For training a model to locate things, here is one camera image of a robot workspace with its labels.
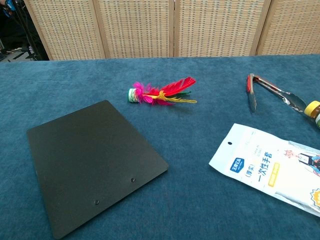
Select white disposable gloves packet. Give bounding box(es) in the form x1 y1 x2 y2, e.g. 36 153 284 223
208 122 320 218

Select woven rattan folding screen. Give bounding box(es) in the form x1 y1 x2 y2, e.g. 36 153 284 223
23 0 320 61

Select metal tongs with red grip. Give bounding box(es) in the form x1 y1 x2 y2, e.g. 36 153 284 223
246 73 308 113

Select bottle with yellow cap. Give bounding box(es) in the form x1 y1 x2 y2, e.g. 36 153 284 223
303 100 320 129

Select colourful feather shuttlecock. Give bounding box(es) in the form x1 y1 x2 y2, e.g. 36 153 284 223
127 76 198 106

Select black clipboard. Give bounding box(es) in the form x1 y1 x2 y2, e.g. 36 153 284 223
26 99 169 240

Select black tripod stand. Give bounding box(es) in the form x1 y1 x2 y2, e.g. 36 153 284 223
0 0 50 62

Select blue velvet tablecloth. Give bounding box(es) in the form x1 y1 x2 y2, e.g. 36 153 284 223
0 52 320 240

